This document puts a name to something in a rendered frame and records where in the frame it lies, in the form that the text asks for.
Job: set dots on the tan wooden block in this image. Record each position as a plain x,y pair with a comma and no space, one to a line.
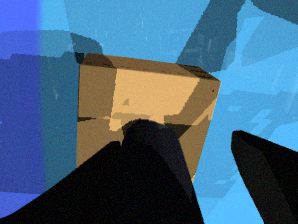
115,93

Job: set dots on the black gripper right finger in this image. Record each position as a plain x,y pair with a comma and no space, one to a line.
270,173

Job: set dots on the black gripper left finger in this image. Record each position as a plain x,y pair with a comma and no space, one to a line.
85,196

